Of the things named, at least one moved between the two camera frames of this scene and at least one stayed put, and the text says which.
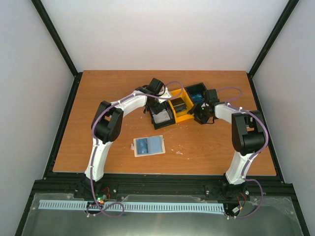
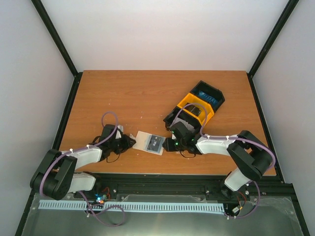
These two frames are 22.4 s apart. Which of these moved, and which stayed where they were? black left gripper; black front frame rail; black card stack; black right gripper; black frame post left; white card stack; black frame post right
Moved: black left gripper; black card stack; white card stack; black right gripper
Stayed: black front frame rail; black frame post right; black frame post left
